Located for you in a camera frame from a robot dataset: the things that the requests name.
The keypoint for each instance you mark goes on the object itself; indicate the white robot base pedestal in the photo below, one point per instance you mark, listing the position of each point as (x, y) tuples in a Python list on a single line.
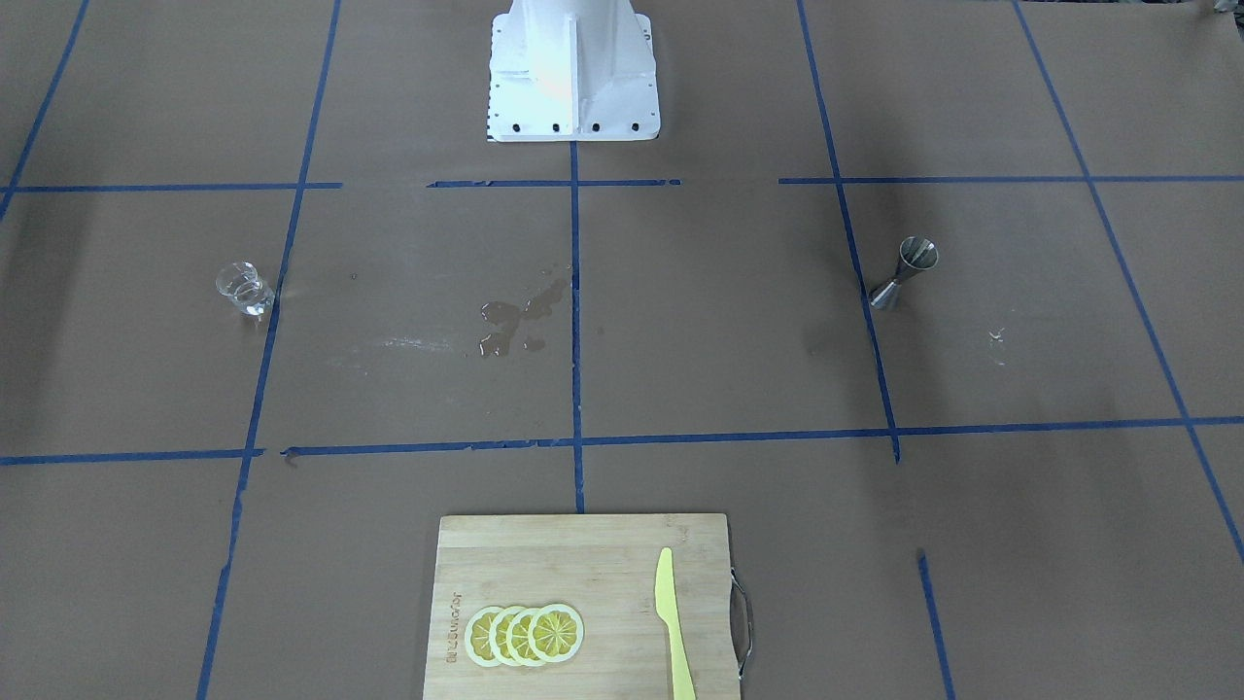
[(563, 71)]

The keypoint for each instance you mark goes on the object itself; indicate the yellow plastic knife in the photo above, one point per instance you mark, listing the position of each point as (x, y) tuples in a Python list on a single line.
[(667, 610)]

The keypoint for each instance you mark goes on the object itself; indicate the bamboo cutting board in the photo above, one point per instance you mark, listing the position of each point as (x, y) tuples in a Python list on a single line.
[(603, 565)]

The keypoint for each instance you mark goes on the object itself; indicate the steel double jigger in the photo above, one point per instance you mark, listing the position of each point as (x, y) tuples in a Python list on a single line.
[(916, 254)]

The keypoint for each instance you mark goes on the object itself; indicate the clear glass cup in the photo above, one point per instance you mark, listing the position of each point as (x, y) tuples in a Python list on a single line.
[(241, 283)]

